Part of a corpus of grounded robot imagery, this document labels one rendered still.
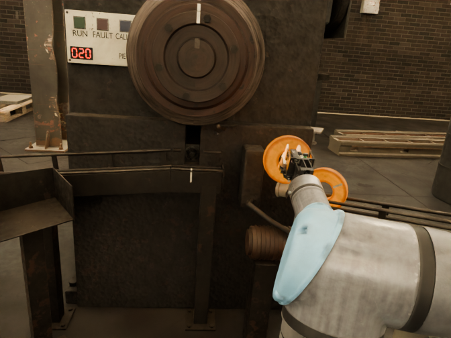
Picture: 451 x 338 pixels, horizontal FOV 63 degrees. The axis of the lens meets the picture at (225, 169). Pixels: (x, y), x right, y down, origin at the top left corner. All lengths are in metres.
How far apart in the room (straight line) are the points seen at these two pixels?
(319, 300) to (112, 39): 1.24
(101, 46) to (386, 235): 1.25
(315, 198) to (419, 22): 7.78
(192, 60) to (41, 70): 3.04
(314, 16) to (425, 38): 7.21
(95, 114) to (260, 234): 0.78
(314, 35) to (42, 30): 3.06
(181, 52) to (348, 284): 0.95
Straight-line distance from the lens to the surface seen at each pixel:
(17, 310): 1.94
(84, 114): 1.52
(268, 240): 1.36
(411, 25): 8.51
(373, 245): 0.41
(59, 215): 1.29
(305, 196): 0.93
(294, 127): 1.50
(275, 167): 1.19
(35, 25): 4.14
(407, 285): 0.42
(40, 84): 4.17
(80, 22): 1.49
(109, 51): 1.47
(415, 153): 5.23
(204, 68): 1.21
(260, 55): 1.32
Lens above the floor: 1.16
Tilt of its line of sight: 18 degrees down
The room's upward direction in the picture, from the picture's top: 4 degrees clockwise
